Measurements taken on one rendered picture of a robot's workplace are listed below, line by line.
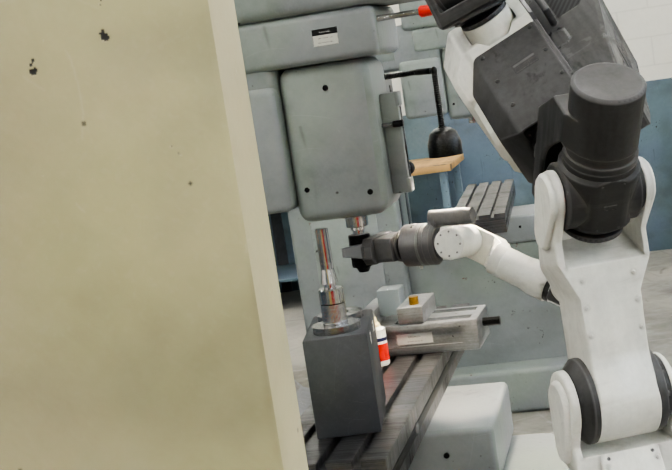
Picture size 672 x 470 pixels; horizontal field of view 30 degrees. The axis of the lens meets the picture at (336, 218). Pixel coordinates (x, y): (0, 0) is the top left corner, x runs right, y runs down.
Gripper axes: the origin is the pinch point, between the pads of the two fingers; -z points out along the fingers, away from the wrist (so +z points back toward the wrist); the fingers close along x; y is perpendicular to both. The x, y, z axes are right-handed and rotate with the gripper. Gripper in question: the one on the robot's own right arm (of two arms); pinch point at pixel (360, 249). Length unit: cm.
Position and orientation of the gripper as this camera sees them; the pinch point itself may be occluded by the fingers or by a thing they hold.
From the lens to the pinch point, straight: 266.6
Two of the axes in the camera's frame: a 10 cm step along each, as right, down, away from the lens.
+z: 8.8, -0.8, -4.8
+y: 1.5, 9.8, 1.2
